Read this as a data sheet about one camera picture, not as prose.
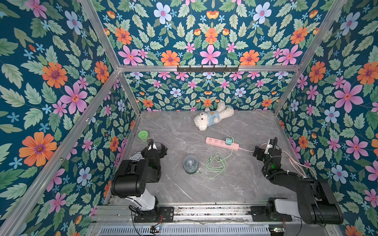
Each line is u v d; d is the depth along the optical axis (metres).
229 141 0.96
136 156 0.91
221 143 0.99
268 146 0.79
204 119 1.04
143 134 1.01
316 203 0.43
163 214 0.74
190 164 0.82
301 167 0.93
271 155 0.68
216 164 0.91
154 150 0.77
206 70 0.93
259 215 0.73
